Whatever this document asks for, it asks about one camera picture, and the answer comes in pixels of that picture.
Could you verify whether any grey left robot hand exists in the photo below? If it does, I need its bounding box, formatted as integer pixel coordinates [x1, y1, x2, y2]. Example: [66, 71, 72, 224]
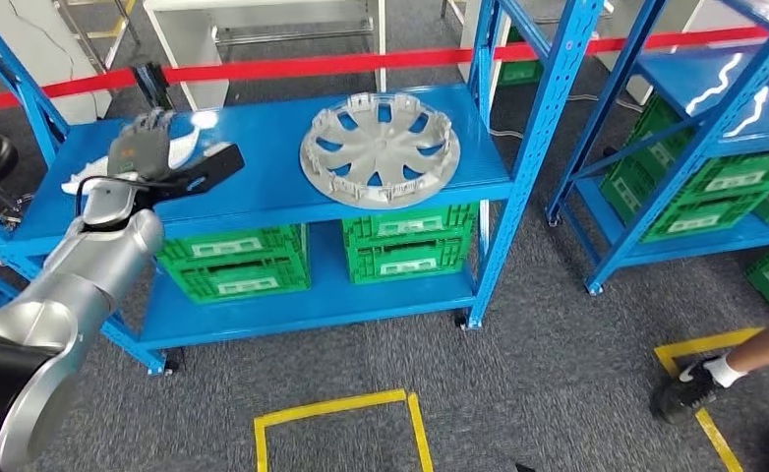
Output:
[105, 109, 177, 184]

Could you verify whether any yellow floor tape square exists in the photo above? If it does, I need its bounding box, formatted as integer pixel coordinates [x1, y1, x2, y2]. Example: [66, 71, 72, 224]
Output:
[653, 327, 767, 472]
[254, 389, 435, 472]

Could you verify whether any black barrier post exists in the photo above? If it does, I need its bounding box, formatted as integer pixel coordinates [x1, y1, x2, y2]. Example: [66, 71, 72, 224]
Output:
[130, 61, 172, 113]

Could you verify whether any person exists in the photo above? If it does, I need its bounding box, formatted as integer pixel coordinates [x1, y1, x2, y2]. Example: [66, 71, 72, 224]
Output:
[649, 316, 769, 465]

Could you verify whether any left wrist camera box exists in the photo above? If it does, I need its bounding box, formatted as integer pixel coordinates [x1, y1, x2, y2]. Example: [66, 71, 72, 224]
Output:
[140, 143, 247, 204]

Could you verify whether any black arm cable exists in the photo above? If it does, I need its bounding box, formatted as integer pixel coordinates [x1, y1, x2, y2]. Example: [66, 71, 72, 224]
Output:
[75, 174, 164, 219]

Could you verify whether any white plastic body part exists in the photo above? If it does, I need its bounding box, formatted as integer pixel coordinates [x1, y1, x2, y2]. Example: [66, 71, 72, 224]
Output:
[61, 110, 219, 197]

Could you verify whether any red barrier tape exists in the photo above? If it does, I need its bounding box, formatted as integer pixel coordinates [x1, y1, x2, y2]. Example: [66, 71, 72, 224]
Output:
[0, 26, 769, 115]

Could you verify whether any grey wheel hubcap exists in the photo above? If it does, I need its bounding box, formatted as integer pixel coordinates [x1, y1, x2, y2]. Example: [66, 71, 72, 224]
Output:
[299, 91, 462, 211]

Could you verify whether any white table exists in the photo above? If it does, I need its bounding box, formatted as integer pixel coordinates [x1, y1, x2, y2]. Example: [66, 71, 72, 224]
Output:
[143, 0, 387, 112]

